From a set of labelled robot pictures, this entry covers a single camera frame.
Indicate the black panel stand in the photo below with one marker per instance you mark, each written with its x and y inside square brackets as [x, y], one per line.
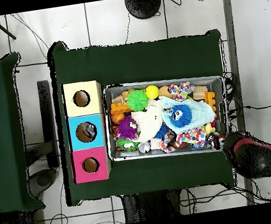
[48, 122]

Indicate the green cloth side table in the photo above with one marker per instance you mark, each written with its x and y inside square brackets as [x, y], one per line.
[9, 173]

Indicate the dark green table cloth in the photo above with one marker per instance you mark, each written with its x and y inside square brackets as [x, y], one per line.
[143, 63]

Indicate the black pole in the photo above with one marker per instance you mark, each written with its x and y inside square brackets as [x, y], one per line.
[2, 29]

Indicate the small colourful dotted cloth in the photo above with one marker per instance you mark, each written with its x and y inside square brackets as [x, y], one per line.
[179, 92]

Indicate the shallow clear mesh bin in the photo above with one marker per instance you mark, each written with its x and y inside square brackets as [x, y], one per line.
[119, 157]

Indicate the cream white cloth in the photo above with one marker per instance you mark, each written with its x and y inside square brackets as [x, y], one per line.
[149, 120]

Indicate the orange toy building block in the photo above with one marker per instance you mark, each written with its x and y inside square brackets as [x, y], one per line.
[120, 112]

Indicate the black round stand base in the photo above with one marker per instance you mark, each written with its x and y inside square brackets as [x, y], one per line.
[143, 5]

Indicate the green toy with white eyes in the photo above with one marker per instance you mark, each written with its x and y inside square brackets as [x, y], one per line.
[126, 144]

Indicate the yellow ball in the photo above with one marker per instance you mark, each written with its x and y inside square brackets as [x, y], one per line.
[152, 92]

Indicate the small orange plastic toy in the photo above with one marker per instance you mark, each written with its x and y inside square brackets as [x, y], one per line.
[210, 101]

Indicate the wooden box with three holes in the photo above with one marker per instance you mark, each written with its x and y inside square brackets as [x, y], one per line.
[69, 91]

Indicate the silver crushed can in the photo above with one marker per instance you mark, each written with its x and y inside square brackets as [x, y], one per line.
[214, 140]

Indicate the purple spiky ball with eyes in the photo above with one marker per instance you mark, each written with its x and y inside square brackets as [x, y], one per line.
[127, 128]

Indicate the large colourful dotted cloth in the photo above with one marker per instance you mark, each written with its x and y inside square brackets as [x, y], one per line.
[192, 137]

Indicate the tan orange ball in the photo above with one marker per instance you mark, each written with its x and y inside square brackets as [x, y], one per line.
[164, 92]

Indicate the green spiky rubber ball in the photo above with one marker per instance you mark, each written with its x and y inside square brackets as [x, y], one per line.
[137, 99]

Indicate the mint green cloth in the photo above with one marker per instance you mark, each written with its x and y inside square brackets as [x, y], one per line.
[201, 115]

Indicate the grey round stand foot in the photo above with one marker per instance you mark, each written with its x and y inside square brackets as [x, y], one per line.
[44, 181]

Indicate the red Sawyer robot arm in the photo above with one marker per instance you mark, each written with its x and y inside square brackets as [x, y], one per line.
[263, 158]

